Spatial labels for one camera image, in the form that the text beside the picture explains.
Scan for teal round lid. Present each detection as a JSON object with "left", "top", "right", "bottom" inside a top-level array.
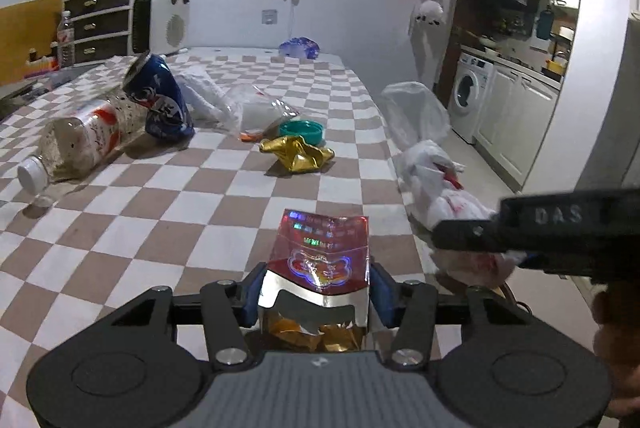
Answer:
[{"left": 277, "top": 119, "right": 326, "bottom": 145}]

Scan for crushed blue can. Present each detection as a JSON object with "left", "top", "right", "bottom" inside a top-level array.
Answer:
[{"left": 122, "top": 50, "right": 195, "bottom": 140}]

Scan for white plastic bag red print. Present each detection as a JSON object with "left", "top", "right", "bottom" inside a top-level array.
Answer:
[{"left": 394, "top": 139, "right": 520, "bottom": 287}]

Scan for red and silver foil packet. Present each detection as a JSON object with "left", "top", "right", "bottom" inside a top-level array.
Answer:
[{"left": 257, "top": 208, "right": 372, "bottom": 354}]

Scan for white washing machine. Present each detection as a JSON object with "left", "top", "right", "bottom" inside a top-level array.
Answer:
[{"left": 447, "top": 51, "right": 496, "bottom": 145}]

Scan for white and black drawer cabinet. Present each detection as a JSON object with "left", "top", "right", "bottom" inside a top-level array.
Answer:
[{"left": 63, "top": 0, "right": 157, "bottom": 64}]

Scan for clear plastic bottle red-white label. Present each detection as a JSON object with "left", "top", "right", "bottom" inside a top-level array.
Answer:
[{"left": 17, "top": 90, "right": 152, "bottom": 197}]

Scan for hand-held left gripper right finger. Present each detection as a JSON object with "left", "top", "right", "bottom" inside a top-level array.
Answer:
[{"left": 371, "top": 261, "right": 532, "bottom": 368}]

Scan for white hanging plush toy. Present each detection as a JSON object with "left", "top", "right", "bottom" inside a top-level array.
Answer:
[{"left": 410, "top": 0, "right": 445, "bottom": 28}]

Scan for brown and white checkered tablecloth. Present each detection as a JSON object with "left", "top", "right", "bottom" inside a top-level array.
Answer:
[{"left": 0, "top": 47, "right": 442, "bottom": 428}]

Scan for blue and purple wrapper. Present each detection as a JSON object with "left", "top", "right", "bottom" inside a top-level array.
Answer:
[{"left": 278, "top": 36, "right": 321, "bottom": 60}]

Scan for gold foil wrapper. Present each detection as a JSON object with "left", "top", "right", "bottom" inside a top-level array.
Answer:
[{"left": 258, "top": 135, "right": 336, "bottom": 175}]

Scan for clear bag with white tissue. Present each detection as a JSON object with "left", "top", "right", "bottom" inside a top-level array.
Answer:
[{"left": 225, "top": 83, "right": 302, "bottom": 143}]

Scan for white fan heater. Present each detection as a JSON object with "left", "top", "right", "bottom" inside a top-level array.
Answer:
[{"left": 131, "top": 0, "right": 192, "bottom": 57}]

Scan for person's right hand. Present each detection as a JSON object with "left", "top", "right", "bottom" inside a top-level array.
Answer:
[{"left": 591, "top": 281, "right": 640, "bottom": 420}]

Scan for upright clear water bottle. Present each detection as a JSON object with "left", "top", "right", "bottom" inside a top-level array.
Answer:
[{"left": 56, "top": 10, "right": 76, "bottom": 70}]

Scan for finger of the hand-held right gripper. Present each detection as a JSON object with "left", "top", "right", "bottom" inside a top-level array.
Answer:
[{"left": 432, "top": 218, "right": 506, "bottom": 255}]

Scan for white lower kitchen cabinets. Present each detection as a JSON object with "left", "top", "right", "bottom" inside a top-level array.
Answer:
[{"left": 472, "top": 57, "right": 562, "bottom": 192}]

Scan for crumpled clear plastic bag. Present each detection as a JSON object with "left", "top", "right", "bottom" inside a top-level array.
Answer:
[{"left": 174, "top": 67, "right": 242, "bottom": 131}]

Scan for translucent white plastic bag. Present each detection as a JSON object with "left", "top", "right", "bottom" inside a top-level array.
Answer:
[{"left": 380, "top": 80, "right": 452, "bottom": 145}]

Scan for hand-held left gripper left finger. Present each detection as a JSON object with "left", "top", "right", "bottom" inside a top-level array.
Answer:
[{"left": 106, "top": 262, "right": 267, "bottom": 372}]

